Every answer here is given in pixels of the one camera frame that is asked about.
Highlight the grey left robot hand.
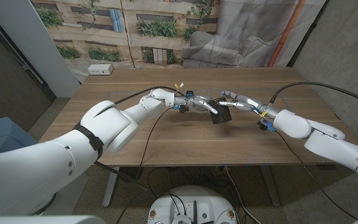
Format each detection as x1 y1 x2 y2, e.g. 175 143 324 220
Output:
183 95 229 116

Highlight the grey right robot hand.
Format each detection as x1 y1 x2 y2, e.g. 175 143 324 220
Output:
219 90 273 118

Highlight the black cylindrical mesh speaker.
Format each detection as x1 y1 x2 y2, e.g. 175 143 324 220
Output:
209 96 232 125

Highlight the printed fabric backdrop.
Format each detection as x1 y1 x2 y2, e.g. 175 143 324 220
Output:
31 0 327 78

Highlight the grey table leg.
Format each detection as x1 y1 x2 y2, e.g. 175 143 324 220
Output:
261 164 281 208

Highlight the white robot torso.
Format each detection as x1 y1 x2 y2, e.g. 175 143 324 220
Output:
147 185 238 224

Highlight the white power strip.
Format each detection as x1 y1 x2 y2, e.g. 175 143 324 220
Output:
87 63 114 76

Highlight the white table leg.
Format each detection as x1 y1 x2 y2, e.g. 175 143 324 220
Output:
102 167 120 208

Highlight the white column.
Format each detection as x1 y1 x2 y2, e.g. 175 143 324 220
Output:
0 0 82 99

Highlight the blue plastic bin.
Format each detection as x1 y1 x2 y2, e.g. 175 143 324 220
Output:
0 117 39 155

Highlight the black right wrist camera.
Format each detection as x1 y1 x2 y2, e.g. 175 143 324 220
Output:
257 119 276 133

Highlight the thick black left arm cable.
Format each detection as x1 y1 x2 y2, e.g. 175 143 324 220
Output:
94 86 186 191

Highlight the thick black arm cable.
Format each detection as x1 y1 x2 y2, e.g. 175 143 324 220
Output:
269 82 358 107
94 86 186 191

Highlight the thin black left wrist cable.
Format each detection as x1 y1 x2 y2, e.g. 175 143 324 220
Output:
115 107 173 224

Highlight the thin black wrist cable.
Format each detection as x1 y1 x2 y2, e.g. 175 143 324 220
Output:
275 130 358 221
115 107 173 224

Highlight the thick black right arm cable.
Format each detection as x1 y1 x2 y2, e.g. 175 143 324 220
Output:
269 82 358 107

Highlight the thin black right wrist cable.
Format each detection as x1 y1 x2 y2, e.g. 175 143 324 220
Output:
275 130 358 221

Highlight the black backdrop frame pole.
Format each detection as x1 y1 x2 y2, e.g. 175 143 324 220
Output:
286 0 331 68

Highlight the grey floor cable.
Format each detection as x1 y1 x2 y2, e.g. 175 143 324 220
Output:
224 166 262 224

